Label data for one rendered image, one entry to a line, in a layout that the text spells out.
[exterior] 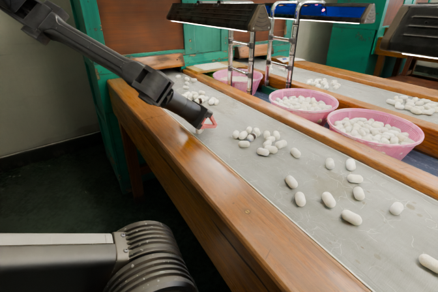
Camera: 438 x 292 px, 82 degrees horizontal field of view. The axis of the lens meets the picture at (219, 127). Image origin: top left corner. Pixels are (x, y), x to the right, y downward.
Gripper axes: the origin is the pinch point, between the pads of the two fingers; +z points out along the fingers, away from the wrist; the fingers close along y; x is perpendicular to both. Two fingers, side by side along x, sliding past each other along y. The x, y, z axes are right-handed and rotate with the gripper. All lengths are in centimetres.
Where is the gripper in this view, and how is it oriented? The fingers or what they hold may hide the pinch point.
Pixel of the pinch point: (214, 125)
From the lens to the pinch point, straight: 81.4
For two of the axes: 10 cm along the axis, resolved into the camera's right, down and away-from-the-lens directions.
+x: -5.3, 8.4, 0.4
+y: -5.3, -3.7, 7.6
